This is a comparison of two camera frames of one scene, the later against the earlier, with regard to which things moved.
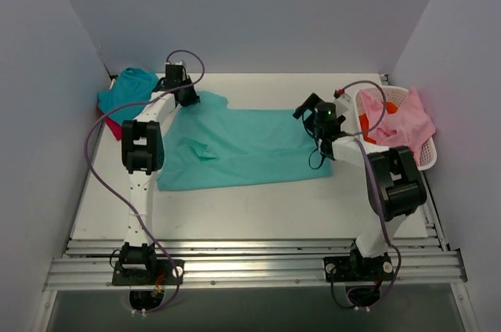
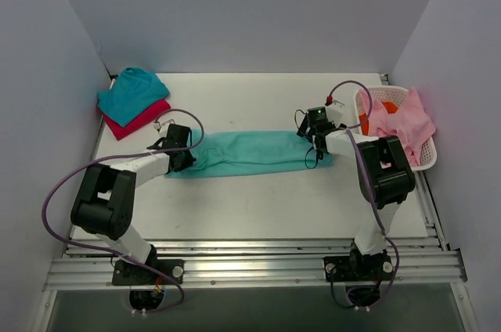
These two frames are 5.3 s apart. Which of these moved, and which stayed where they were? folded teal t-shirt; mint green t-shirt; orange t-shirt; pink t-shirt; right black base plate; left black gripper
Moved: mint green t-shirt; left black gripper
Stayed: orange t-shirt; right black base plate; folded teal t-shirt; pink t-shirt
